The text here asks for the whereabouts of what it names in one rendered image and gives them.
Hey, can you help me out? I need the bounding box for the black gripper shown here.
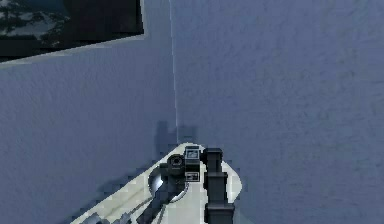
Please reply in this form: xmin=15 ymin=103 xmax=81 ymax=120
xmin=159 ymin=153 xmax=187 ymax=202

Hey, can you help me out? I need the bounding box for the silver round basin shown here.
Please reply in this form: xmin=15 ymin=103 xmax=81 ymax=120
xmin=147 ymin=165 xmax=190 ymax=204

